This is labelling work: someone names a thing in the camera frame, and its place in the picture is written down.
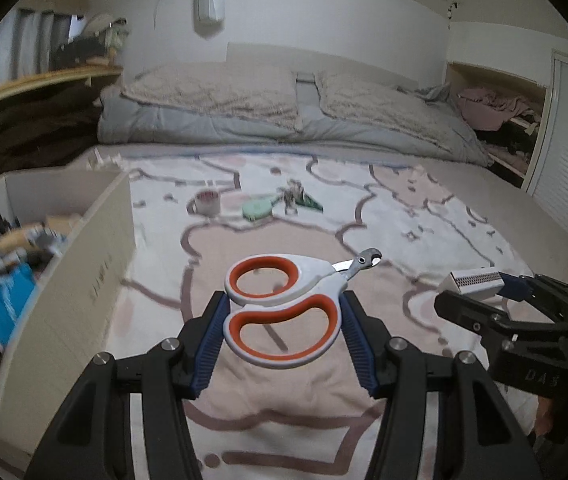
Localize metal clip with green piece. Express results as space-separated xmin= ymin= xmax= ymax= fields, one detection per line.
xmin=274 ymin=182 xmax=307 ymax=213

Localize pink clothes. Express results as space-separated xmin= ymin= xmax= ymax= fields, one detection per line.
xmin=456 ymin=87 xmax=530 ymax=131

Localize printed blanket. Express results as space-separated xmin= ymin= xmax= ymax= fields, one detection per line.
xmin=99 ymin=152 xmax=540 ymax=480

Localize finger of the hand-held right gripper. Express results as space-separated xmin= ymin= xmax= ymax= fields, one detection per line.
xmin=500 ymin=272 xmax=568 ymax=331
xmin=434 ymin=291 xmax=568 ymax=356

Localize beige bed mattress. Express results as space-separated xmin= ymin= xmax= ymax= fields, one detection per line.
xmin=64 ymin=142 xmax=568 ymax=311

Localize person's right hand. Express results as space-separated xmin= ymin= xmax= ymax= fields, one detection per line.
xmin=534 ymin=395 xmax=559 ymax=437

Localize grey duvet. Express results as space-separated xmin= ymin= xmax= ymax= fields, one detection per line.
xmin=96 ymin=85 xmax=492 ymax=166

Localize dark clothes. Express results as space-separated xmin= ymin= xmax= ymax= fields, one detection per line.
xmin=474 ymin=120 xmax=540 ymax=163

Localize beige cap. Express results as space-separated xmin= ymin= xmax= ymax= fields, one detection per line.
xmin=84 ymin=12 xmax=127 ymax=36

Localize beige quilted pillow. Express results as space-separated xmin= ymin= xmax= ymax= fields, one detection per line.
xmin=121 ymin=63 xmax=299 ymax=121
xmin=314 ymin=71 xmax=465 ymax=137

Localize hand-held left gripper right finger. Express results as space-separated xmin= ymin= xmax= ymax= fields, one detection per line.
xmin=339 ymin=291 xmax=545 ymax=480

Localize mint green tape measure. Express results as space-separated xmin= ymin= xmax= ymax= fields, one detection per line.
xmin=242 ymin=196 xmax=274 ymax=221

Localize white cardboard box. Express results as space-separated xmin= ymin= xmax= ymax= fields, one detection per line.
xmin=0 ymin=167 xmax=137 ymax=433

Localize orange and white scissors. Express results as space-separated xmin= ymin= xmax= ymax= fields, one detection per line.
xmin=223 ymin=247 xmax=384 ymax=370

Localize grey curtain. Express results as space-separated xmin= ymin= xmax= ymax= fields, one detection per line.
xmin=0 ymin=7 xmax=72 ymax=96

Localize green knitted item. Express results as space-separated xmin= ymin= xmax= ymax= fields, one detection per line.
xmin=106 ymin=25 xmax=130 ymax=53

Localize wooden alcove shelf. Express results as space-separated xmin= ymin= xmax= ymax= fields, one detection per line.
xmin=446 ymin=60 xmax=550 ymax=181

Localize black bag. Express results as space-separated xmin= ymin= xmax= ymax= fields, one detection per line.
xmin=54 ymin=37 xmax=110 ymax=68

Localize small tape roll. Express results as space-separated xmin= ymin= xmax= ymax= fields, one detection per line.
xmin=186 ymin=191 xmax=222 ymax=217

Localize brown folded blanket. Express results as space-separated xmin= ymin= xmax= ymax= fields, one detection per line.
xmin=0 ymin=82 xmax=102 ymax=196

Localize white ribbed comb block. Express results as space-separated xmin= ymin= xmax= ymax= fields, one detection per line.
xmin=436 ymin=270 xmax=507 ymax=297

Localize white paper strips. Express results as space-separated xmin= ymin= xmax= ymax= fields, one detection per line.
xmin=89 ymin=147 xmax=122 ymax=168

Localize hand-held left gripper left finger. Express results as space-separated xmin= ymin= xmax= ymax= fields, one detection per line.
xmin=24 ymin=292 xmax=230 ymax=480

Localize blue packet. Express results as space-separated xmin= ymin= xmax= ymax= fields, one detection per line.
xmin=0 ymin=265 xmax=37 ymax=346

